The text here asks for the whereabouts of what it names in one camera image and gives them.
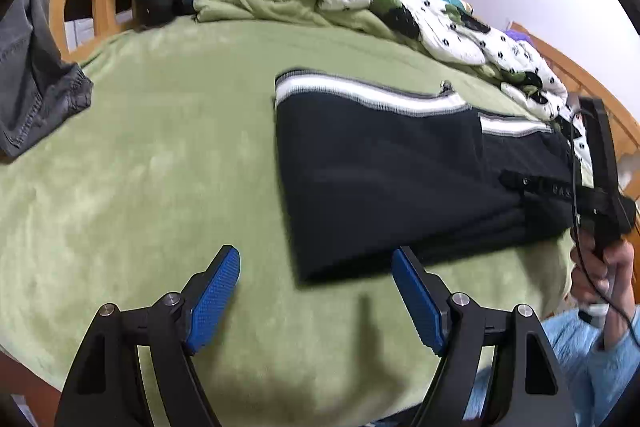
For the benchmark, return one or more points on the person's right hand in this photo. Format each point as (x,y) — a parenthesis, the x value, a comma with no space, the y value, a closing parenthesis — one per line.
(617,277)

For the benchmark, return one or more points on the purple plush toy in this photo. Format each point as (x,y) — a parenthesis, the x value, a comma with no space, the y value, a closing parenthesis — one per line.
(517,36)

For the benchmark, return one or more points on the black pants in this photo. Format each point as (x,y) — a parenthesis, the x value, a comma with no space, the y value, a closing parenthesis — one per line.
(375,177)

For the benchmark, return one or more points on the green bed blanket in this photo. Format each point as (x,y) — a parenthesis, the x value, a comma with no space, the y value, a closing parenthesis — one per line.
(150,157)

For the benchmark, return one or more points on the white floral quilt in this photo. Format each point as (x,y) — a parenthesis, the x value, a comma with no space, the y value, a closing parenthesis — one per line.
(450,37)

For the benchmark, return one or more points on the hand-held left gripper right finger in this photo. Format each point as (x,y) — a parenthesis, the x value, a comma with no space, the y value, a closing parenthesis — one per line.
(417,302)

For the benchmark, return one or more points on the crumpled green blanket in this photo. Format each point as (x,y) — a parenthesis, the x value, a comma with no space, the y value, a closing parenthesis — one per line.
(235,4)

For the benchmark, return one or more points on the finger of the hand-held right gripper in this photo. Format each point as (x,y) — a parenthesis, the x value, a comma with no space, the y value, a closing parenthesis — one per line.
(517,184)

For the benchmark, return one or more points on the grey jeans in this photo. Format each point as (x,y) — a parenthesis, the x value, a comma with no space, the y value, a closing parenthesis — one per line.
(30,72)

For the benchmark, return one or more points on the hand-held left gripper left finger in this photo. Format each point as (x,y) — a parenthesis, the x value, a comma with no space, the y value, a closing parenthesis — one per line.
(212,302)

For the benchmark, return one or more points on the person's right forearm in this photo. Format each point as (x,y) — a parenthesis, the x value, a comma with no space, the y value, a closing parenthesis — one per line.
(590,372)

